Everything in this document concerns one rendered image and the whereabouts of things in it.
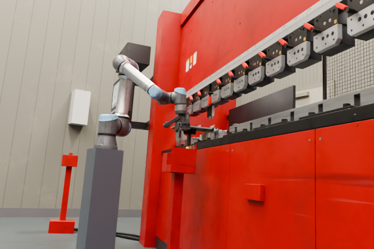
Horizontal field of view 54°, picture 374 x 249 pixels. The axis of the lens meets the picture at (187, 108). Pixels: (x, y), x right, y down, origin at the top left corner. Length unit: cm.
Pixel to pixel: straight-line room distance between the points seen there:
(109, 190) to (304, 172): 127
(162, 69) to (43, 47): 249
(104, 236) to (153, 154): 135
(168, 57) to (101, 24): 254
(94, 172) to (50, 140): 325
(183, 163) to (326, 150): 112
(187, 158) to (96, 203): 60
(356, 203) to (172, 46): 283
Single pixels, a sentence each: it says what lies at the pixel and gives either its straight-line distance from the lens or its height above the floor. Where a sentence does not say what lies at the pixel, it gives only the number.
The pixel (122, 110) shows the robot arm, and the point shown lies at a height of 105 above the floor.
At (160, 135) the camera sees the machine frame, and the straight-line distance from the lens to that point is 351.
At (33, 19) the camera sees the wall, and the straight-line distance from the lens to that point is 579.
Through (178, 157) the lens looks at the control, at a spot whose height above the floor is 75.
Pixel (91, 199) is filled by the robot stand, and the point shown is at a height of 47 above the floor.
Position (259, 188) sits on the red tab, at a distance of 166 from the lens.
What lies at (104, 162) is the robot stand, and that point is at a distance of 228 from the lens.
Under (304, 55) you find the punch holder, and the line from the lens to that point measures 170.
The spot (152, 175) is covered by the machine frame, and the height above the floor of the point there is 63.
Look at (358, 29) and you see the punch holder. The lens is 147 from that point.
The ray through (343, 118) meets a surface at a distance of 127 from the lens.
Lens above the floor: 62
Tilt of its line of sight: 11 degrees up
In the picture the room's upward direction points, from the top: 4 degrees clockwise
